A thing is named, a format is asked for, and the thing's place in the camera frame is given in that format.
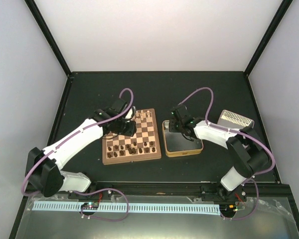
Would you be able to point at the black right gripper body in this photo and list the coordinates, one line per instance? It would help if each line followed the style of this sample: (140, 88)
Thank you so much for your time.
(175, 128)

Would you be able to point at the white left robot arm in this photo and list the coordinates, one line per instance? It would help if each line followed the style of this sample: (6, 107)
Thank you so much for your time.
(44, 169)

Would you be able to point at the small circuit board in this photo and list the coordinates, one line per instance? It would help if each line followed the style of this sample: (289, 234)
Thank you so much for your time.
(231, 208)
(90, 206)

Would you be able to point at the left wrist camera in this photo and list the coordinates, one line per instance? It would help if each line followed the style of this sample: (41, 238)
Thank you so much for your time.
(131, 113)

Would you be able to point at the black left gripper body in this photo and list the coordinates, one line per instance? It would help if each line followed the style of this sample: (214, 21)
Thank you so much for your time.
(122, 130)

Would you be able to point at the wooden chess board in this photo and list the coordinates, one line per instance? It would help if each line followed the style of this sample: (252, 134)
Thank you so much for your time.
(143, 145)

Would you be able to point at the small circuit board right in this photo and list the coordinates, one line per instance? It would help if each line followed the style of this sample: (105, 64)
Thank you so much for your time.
(231, 208)

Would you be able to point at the yellow bear metal tin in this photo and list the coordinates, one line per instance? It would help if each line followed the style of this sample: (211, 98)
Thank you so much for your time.
(176, 145)

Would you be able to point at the pink tin lid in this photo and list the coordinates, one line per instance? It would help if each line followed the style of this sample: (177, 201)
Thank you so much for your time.
(230, 119)

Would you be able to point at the small circuit board left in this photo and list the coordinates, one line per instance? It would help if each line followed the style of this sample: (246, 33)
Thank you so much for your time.
(90, 206)

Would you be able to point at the white slotted cable duct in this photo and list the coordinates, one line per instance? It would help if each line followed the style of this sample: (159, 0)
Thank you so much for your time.
(202, 209)

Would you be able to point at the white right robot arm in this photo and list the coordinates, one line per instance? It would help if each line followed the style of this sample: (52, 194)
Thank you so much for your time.
(248, 154)

